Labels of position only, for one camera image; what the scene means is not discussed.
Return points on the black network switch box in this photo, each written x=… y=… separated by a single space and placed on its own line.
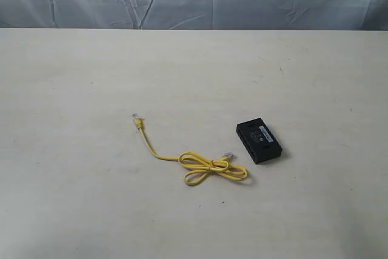
x=259 y=141

